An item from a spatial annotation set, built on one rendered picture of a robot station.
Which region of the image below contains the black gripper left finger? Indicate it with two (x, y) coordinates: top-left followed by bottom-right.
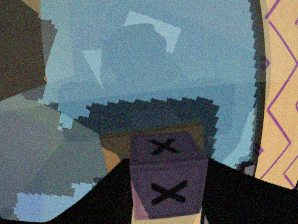
(0, 159), (133, 224)

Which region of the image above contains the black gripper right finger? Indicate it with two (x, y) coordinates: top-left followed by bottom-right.
(201, 157), (298, 224)

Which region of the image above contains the purple cube with black x marks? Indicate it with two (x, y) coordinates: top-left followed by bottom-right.
(129, 131), (209, 221)

